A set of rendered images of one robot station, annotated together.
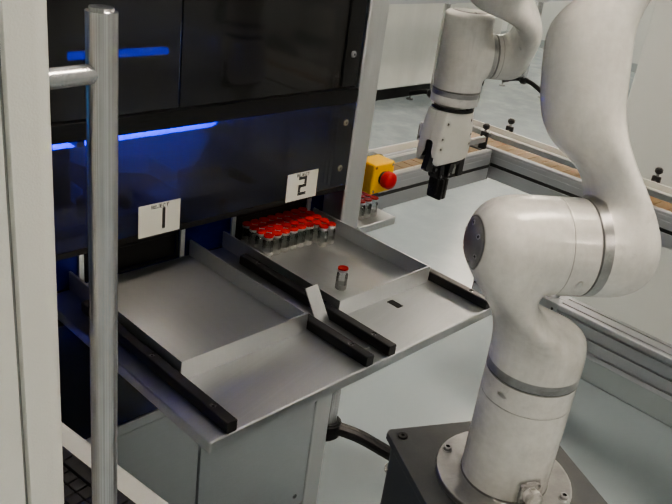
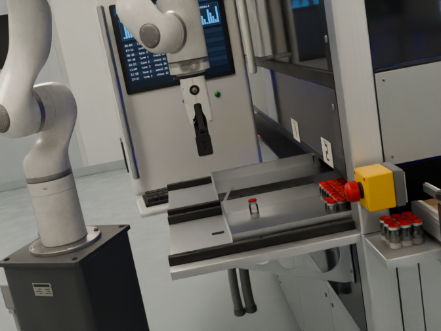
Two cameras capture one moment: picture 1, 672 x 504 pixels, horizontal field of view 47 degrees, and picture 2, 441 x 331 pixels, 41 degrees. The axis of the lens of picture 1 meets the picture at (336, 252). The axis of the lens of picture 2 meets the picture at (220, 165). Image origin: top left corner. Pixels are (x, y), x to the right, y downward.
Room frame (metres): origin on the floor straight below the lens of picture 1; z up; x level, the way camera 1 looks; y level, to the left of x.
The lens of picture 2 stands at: (2.26, -1.03, 1.34)
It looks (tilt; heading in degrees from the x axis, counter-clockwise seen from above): 13 degrees down; 135
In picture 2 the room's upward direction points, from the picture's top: 10 degrees counter-clockwise
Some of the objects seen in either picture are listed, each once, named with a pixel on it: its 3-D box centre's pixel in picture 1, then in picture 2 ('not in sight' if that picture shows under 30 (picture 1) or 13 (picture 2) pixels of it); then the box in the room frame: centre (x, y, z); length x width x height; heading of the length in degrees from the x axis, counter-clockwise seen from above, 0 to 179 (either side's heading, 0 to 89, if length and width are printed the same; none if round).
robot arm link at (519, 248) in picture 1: (529, 288); (47, 129); (0.86, -0.24, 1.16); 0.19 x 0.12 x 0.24; 102
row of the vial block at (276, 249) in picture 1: (296, 237); (333, 199); (1.49, 0.09, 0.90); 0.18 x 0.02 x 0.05; 138
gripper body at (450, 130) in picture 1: (448, 130); (195, 96); (1.36, -0.17, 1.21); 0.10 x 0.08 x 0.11; 138
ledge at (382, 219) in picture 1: (356, 215); (409, 245); (1.74, -0.04, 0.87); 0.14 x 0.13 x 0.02; 48
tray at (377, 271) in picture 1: (324, 256); (296, 209); (1.43, 0.02, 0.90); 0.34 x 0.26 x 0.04; 48
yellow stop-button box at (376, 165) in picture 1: (372, 173); (378, 186); (1.70, -0.06, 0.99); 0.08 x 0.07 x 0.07; 48
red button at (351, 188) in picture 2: (386, 179); (355, 191); (1.67, -0.09, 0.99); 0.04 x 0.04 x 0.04; 48
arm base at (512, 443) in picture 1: (516, 426); (57, 209); (0.87, -0.27, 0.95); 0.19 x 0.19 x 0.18
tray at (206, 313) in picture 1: (186, 300); (272, 176); (1.18, 0.25, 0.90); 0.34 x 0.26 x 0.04; 48
